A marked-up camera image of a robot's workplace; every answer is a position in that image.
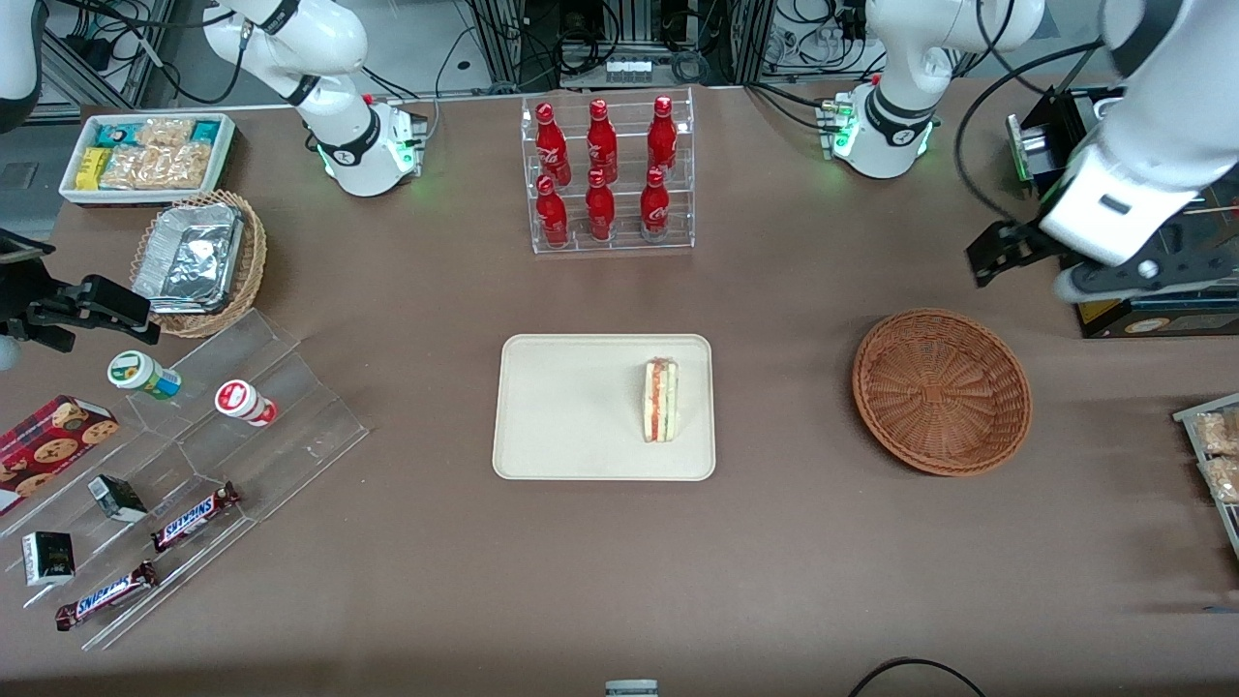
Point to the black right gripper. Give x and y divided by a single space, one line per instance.
37 308

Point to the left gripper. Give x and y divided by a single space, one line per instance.
1018 241

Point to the triangular sandwich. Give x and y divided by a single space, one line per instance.
661 402

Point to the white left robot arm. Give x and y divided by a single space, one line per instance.
1171 116

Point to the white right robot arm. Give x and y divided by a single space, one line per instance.
324 48

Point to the aluminium foil tray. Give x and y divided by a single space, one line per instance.
189 257

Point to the light wicker basket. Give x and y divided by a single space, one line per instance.
254 261

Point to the brown round wicker basket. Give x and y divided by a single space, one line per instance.
939 392

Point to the grey snack display tray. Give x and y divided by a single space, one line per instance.
1229 532

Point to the cream rectangular serving tray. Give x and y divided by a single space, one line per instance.
571 407

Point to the green label yogurt cup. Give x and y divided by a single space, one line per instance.
140 373

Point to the white plastic snack bin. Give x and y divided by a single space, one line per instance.
73 192

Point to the black food warmer cabinet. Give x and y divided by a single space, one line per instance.
1050 126

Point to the yellow snack pack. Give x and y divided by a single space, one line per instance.
93 167

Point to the clear rice cracker pack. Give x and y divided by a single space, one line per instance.
165 132
155 166

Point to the red label yogurt cup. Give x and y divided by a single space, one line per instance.
242 400

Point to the red plaid cookie box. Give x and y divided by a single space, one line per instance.
48 450

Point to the teal snack pack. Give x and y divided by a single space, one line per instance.
116 134
205 131

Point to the small black white box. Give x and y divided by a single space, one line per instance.
116 498
48 559

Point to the clear acrylic step display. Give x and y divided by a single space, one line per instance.
290 426

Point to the snickers chocolate bar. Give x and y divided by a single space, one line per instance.
106 594
194 517

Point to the clear cracker snack pack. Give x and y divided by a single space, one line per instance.
1218 433
1223 479

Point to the red cola bottle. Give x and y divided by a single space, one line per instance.
600 213
662 140
601 145
552 147
655 208
552 218

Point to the clear acrylic bottle rack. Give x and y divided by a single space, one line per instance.
624 208

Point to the white power strip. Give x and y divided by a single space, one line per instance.
629 70

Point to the grey device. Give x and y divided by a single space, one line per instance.
631 688

